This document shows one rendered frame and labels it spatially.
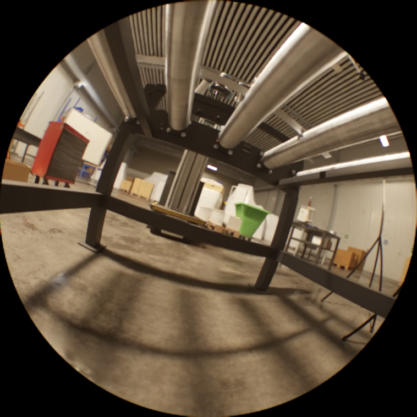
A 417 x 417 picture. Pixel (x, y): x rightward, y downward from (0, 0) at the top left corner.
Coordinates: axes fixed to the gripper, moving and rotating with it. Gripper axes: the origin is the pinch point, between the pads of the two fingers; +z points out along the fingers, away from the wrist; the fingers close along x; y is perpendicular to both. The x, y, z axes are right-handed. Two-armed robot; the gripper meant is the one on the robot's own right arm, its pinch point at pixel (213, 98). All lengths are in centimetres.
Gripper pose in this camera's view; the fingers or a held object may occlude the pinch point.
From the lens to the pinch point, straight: 123.9
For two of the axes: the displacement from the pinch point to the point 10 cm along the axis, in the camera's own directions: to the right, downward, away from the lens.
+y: 2.0, 0.3, -9.8
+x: 9.3, 3.1, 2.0
